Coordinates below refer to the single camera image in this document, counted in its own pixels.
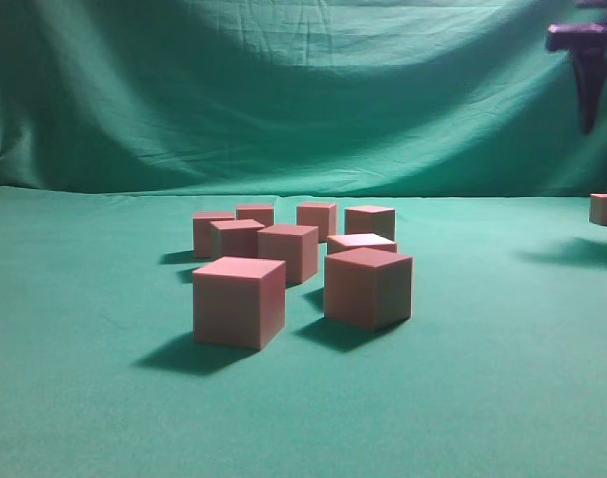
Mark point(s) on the pink cube large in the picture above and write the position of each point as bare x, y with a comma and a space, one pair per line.
368, 288

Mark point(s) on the green cloth backdrop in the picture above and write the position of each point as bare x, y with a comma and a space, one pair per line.
121, 119

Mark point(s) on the pink cube column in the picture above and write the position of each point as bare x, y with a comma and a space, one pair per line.
260, 212
239, 301
345, 242
235, 238
379, 220
598, 209
296, 245

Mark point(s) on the pink cube placed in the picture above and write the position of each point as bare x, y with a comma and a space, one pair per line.
322, 215
202, 220

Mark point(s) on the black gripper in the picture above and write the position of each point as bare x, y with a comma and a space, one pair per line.
589, 61

